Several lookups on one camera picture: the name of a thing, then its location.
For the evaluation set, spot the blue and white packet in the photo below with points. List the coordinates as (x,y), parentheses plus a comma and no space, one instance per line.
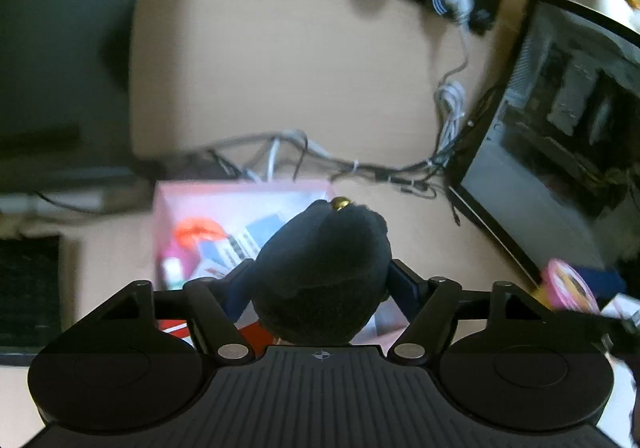
(250,238)

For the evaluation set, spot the red and white box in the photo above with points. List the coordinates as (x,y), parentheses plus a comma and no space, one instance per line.
(172,329)

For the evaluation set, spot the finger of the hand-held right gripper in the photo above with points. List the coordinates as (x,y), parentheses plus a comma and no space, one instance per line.
(582,319)

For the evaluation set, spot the orange toy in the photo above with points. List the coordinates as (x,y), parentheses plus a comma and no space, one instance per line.
(197,229)

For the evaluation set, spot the black computer monitor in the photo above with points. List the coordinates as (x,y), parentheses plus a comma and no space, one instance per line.
(60,52)

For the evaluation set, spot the yellow toy with pink base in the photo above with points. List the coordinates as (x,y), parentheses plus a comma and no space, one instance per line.
(570,285)

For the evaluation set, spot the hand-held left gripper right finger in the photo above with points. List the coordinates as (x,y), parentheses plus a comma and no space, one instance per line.
(404,288)

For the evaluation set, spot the white power strip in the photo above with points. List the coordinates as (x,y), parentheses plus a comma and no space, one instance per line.
(60,202)

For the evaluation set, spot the black plush toy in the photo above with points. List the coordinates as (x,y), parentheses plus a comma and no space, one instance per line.
(320,278)

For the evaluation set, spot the glass-sided computer case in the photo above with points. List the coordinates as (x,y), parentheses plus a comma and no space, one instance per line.
(555,127)

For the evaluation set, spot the pink cardboard box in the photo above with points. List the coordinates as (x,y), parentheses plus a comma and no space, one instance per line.
(200,198)

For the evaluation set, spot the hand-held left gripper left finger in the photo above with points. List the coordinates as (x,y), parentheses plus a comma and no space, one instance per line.
(237,295)

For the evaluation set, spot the black keyboard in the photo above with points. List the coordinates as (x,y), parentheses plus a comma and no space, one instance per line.
(27,293)

